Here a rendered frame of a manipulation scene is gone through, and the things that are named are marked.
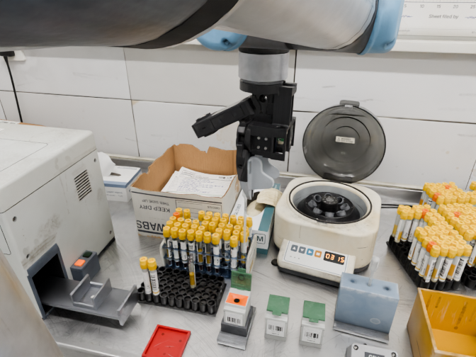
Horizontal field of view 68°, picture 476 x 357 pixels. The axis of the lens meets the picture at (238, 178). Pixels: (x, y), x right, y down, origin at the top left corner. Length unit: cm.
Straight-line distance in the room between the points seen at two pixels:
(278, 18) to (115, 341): 67
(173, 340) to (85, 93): 87
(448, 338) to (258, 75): 59
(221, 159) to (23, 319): 90
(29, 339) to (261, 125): 41
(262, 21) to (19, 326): 21
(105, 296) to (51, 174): 26
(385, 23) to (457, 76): 73
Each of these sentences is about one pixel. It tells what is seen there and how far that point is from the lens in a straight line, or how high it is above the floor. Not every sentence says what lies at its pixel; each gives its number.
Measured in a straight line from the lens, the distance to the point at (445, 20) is 105.
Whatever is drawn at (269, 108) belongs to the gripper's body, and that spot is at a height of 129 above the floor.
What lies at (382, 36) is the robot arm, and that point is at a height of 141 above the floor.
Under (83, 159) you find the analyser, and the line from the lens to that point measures 84.
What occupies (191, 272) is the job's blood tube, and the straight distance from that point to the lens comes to 75.
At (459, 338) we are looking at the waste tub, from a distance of 83.
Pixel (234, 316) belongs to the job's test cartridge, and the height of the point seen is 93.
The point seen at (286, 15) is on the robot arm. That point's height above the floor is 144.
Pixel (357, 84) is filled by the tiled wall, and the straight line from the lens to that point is 105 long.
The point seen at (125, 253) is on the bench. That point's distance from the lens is 94.
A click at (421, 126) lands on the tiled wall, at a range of 111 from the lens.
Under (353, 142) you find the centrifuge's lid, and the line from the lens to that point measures 105.
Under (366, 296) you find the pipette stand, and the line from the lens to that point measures 71.
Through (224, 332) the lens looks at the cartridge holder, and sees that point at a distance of 72.
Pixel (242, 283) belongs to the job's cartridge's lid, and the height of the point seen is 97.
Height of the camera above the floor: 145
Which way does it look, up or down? 28 degrees down
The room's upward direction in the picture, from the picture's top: straight up
